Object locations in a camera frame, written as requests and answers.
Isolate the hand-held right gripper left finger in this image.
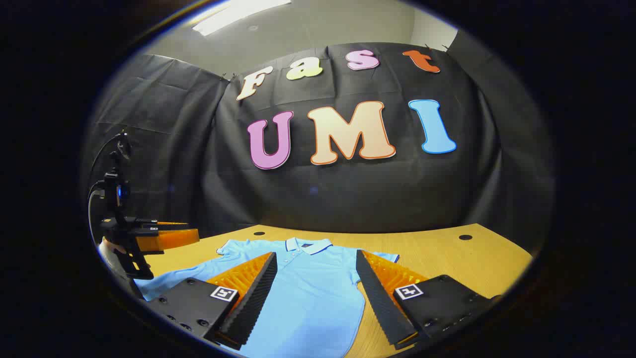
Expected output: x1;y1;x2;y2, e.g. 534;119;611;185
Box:
144;251;278;351

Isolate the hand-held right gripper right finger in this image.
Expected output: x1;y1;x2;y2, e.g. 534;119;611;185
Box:
355;250;502;349

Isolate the light blue T-shirt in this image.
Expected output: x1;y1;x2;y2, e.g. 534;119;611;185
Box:
134;237;399;358

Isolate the black backdrop cloth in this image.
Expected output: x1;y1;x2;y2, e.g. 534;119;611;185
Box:
82;30;555;249

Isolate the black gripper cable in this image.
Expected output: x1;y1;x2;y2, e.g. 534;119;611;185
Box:
87;133;125;245

